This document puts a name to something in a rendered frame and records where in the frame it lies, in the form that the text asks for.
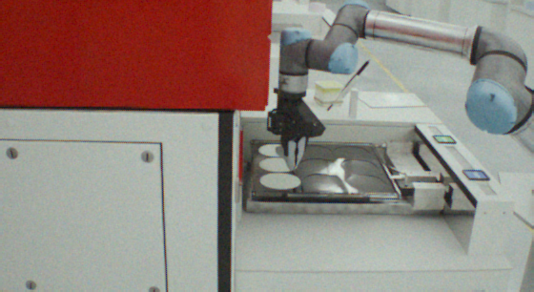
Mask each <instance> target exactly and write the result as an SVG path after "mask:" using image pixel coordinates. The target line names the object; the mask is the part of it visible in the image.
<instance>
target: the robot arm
mask: <svg viewBox="0 0 534 292"><path fill-rule="evenodd" d="M359 38H363V39H366V40H369V41H374V42H379V43H384V44H389V45H395V46H400V47H405V48H410V49H415V50H420V51H426V52H434V53H439V54H445V55H448V56H450V57H455V58H459V59H465V60H466V61H467V63H468V64H469V65H470V66H475V67H476V68H475V71H474V73H473V76H472V77H473V79H472V81H471V83H470V86H469V87H468V89H467V94H466V100H465V105H464V108H465V112H466V115H467V117H468V118H469V120H470V121H471V122H472V124H473V125H474V126H475V127H476V128H478V129H479V130H481V131H482V132H484V131H487V132H488V133H489V134H494V135H510V136H511V137H512V138H513V139H514V140H515V141H516V142H517V143H518V144H519V145H520V147H521V148H522V149H523V150H525V151H526V152H527V153H528V154H529V155H530V157H531V158H532V159H533V160H534V97H533V96H532V95H531V93H530V92H529V91H528V90H527V89H526V88H525V86H524V81H525V77H526V75H527V59H526V55H525V54H524V51H523V48H522V47H521V46H520V45H519V44H518V43H517V42H516V41H515V40H513V39H512V38H510V37H509V36H508V35H506V34H504V33H502V32H500V31H496V30H494V29H490V28H487V27H484V26H481V25H476V26H474V28H472V29H469V28H464V27H462V26H458V25H452V24H446V23H441V22H435V21H429V20H423V19H419V18H417V17H412V16H405V15H400V14H394V13H388V12H382V11H375V10H371V9H370V7H369V5H368V4H367V3H366V2H365V1H362V0H346V1H345V2H344V3H343V5H342V6H341V7H340V8H339V9H338V14H337V17H336V18H335V20H334V22H333V23H332V25H331V27H330V29H329V31H328V32H327V33H326V35H325V36H324V38H323V40H319V39H313V38H312V35H311V31H310V30H309V29H305V28H299V27H289V28H285V29H283V30H282V31H281V36H280V44H279V64H278V88H274V93H275V94H277V107H276V108H274V109H273V110H272V111H268V112H267V131H268V132H270V133H272V134H273V135H275V136H281V137H280V141H281V145H278V146H276V153H277V155H279V156H280V157H282V158H283V159H284V160H285V162H286V164H287V167H288V168H289V170H290V171H295V170H296V168H297V166H298V162H299V160H300V159H301V157H302V154H303V152H304V151H305V148H306V145H307V142H308V139H309V137H319V136H322V135H323V133H324V132H325V130H326V128H325V127H324V125H323V124H322V123H321V122H320V120H319V119H318V118H317V116H316V115H315V114H314V113H313V111H312V110H311V109H310V108H309V106H308V105H307V104H306V103H305V101H304V100H303V99H302V97H304V96H306V90H307V89H308V75H309V69H311V70H316V71H323V72H328V73H333V74H338V73H340V74H351V73H354V71H355V70H356V67H357V62H358V59H359V52H358V49H357V47H356V46H355V45H356V43H357V41H358V39H359ZM273 112H274V113H273ZM269 117H271V128H270V127H269Z"/></svg>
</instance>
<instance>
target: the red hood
mask: <svg viewBox="0 0 534 292"><path fill-rule="evenodd" d="M272 12H273V0H0V106H12V105H14V106H42V107H53V106H71V107H100V108H106V107H130V108H161V109H184V108H192V109H224V110H238V111H256V112H265V106H268V105H269V82H270V59H271V37H270V35H271V33H272Z"/></svg>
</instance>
